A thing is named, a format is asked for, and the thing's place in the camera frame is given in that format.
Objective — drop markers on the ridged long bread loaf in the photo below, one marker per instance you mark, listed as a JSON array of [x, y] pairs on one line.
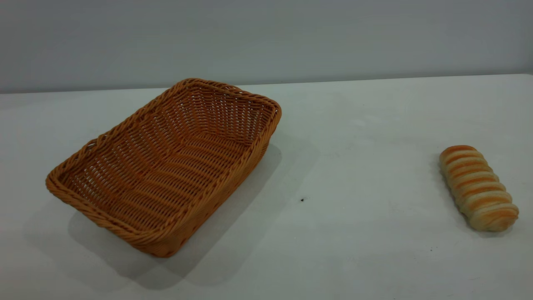
[[476, 187]]

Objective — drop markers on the orange woven wicker basket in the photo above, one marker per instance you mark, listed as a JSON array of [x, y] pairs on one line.
[[166, 166]]

